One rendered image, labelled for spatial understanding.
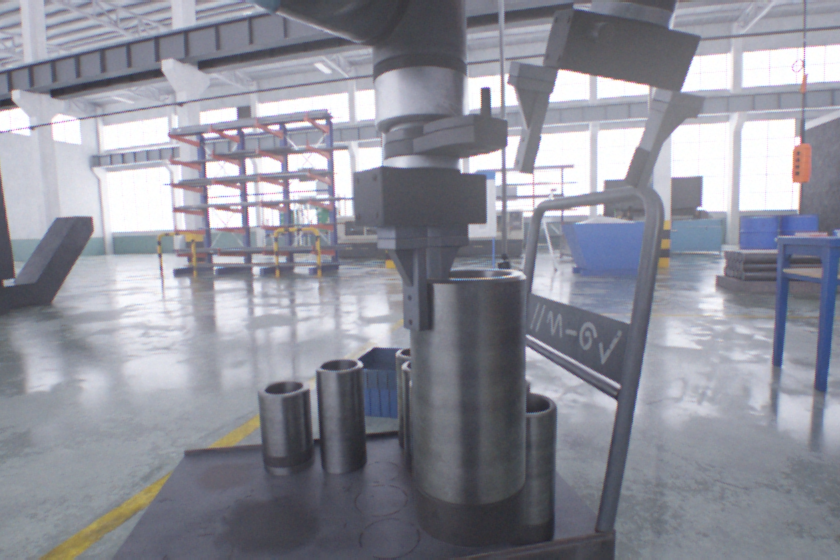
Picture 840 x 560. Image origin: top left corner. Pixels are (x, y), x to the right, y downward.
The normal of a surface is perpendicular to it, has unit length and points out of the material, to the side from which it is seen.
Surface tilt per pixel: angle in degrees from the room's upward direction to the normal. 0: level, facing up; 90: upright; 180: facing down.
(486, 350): 90
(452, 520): 90
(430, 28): 90
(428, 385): 90
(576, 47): 113
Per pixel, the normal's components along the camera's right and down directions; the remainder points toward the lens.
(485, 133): 0.62, 0.07
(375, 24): 0.29, 0.95
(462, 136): -0.49, 0.11
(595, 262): -0.08, 0.17
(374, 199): -0.79, 0.09
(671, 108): 0.11, 0.49
